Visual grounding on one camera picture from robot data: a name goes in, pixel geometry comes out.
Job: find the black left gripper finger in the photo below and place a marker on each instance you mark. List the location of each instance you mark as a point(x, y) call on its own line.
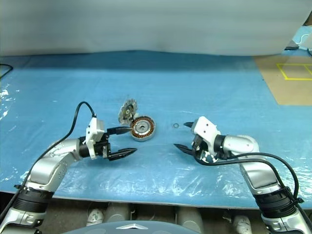
point(118, 130)
point(122, 154)

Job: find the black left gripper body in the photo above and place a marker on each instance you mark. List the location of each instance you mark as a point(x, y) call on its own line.
point(102, 149)

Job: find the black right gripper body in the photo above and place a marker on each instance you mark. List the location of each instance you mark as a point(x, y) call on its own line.
point(198, 147)

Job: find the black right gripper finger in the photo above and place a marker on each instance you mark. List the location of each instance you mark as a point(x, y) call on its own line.
point(189, 124)
point(185, 149)

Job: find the small metal fan rotor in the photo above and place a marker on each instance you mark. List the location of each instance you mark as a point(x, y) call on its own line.
point(126, 112)

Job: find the round motor stator copper windings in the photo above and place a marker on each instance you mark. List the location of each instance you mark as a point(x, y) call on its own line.
point(143, 126)

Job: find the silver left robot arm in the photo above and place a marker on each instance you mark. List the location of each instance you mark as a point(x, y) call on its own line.
point(48, 168)

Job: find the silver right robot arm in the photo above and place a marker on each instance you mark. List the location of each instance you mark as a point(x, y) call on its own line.
point(258, 175)

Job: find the blue plastic table mat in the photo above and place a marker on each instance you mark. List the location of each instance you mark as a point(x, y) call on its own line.
point(170, 85)

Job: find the white rounded object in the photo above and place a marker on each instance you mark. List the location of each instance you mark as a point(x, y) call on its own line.
point(95, 217)
point(242, 224)

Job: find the grey rounded shape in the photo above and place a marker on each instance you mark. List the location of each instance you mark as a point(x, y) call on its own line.
point(190, 219)

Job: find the grey robot torso silver chevron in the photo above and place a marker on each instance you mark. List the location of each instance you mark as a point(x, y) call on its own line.
point(109, 229)

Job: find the brown cardboard sheet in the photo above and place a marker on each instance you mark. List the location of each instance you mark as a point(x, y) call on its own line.
point(292, 92)

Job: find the white foam backdrop sheet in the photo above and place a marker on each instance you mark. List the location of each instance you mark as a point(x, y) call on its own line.
point(146, 24)

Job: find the light blue background board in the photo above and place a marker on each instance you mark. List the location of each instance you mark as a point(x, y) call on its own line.
point(296, 36)

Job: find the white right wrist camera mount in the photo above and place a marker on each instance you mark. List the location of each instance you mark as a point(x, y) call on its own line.
point(204, 128)

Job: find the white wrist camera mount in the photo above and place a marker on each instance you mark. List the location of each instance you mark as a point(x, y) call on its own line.
point(204, 128)
point(93, 131)

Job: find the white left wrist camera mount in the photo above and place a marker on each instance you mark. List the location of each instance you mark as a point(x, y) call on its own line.
point(93, 131)

